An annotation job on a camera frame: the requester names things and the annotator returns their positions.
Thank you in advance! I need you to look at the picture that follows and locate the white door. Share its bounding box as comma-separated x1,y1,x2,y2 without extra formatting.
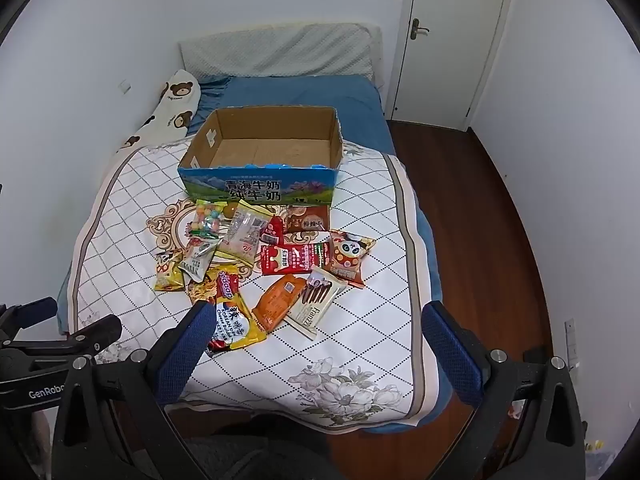
387,0,516,131

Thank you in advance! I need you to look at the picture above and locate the white wall outlet strip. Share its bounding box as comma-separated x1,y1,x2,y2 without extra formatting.
565,317,581,368

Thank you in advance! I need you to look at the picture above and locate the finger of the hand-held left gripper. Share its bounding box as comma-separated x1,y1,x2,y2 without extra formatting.
0,297,58,333
30,315,123,359

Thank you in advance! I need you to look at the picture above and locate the colourful candy ball bag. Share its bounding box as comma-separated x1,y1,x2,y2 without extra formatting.
184,199,226,241

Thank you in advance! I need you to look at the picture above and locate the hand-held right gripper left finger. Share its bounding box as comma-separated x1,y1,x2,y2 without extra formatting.
52,300,218,480

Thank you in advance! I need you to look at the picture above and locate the small red snack packet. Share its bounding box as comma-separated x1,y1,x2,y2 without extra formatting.
261,215,285,246

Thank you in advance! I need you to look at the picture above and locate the white chocolate stick packet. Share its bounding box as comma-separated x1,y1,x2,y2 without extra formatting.
286,267,348,341

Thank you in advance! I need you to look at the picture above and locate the clear beige snack packet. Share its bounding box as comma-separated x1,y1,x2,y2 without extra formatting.
220,200,275,266

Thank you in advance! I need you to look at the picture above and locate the cardboard box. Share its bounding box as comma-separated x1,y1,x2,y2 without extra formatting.
178,106,345,206

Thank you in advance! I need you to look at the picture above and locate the yellow panda snack packet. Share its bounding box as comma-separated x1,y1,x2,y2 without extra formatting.
154,249,187,292

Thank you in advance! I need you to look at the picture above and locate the red packet with yellow circles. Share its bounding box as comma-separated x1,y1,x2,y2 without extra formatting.
260,244,301,277

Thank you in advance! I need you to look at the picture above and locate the brown snack packet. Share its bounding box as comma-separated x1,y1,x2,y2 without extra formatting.
285,204,332,233

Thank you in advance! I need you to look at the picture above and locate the blue bedsheet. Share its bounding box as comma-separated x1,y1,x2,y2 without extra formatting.
57,74,443,433

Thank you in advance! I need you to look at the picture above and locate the orange panda snack packet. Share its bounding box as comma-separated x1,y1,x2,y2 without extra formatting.
327,230,377,288

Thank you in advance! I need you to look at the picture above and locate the white headboard cushion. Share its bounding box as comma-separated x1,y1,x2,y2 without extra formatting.
178,22,383,83

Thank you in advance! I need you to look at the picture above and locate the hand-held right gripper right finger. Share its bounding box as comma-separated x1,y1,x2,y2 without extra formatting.
422,301,586,480

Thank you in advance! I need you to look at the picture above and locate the yellow instant noodle packet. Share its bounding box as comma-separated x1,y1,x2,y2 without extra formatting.
187,266,267,358

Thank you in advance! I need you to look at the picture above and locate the white bear print pillow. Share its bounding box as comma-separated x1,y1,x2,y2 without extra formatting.
120,67,203,151

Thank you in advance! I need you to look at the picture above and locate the white cookie packet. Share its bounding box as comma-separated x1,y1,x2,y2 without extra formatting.
179,236,223,283

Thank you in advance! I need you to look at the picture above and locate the red and green snack packet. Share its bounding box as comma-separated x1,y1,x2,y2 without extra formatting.
297,242,331,274

